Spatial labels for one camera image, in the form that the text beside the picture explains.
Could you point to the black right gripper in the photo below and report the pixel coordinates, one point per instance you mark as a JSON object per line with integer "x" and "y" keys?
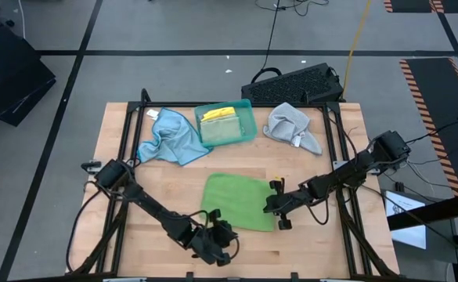
{"x": 287, "y": 203}

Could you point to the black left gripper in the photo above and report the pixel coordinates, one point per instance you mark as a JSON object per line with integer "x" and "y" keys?
{"x": 213, "y": 243}

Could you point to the bright green microfiber towel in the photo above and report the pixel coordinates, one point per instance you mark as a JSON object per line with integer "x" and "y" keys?
{"x": 236, "y": 199}

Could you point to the teal plastic bin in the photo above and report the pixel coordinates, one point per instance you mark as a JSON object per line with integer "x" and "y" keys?
{"x": 250, "y": 125}

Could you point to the pale green microfiber towel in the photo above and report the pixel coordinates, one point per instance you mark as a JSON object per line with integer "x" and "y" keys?
{"x": 221, "y": 129}

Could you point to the yellow microfiber towel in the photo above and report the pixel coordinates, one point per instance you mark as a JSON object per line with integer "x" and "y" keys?
{"x": 218, "y": 113}

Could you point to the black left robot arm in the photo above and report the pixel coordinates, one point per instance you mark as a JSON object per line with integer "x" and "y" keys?
{"x": 146, "y": 203}

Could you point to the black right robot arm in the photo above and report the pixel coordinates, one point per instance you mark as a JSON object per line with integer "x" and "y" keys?
{"x": 354, "y": 168}

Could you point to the light grey microfiber towel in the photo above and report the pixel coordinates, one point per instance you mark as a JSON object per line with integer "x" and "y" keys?
{"x": 287, "y": 123}

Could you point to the light blue microfiber towel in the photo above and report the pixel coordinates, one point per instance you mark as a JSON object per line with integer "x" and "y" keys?
{"x": 174, "y": 137}

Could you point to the black perforated computer case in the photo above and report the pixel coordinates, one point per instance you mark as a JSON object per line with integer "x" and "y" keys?
{"x": 291, "y": 84}

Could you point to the white monitor screen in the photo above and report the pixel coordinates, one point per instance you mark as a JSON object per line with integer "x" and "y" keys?
{"x": 408, "y": 235}

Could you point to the black support beam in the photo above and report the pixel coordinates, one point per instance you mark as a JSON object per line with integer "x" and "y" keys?
{"x": 432, "y": 213}

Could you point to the black orange-striped floor mat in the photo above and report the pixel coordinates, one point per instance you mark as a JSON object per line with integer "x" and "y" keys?
{"x": 436, "y": 117}
{"x": 408, "y": 4}

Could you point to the black equipment case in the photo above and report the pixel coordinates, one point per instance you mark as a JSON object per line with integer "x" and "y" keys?
{"x": 9, "y": 74}

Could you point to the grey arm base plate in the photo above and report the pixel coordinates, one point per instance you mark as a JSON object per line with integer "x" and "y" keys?
{"x": 91, "y": 167}
{"x": 337, "y": 166}

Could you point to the black metal table frame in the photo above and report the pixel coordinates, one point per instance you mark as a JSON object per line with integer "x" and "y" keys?
{"x": 166, "y": 104}

